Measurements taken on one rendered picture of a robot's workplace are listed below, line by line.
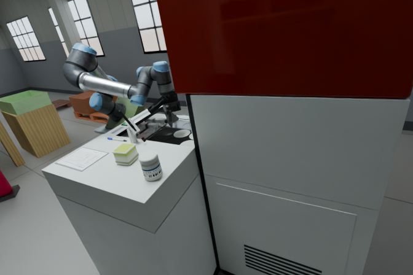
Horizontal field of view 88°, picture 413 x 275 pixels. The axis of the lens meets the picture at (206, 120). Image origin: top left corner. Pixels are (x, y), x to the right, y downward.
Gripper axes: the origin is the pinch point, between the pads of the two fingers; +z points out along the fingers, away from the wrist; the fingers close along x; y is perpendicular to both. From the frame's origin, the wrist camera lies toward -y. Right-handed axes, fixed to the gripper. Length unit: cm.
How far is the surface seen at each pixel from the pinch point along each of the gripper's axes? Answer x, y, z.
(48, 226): 84, -110, 97
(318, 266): -74, 35, 55
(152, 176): -42.0, -20.0, -1.7
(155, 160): -41.5, -17.4, -7.4
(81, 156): -1.6, -46.3, 0.3
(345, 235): -80, 39, 31
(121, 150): -22.6, -27.8, -6.2
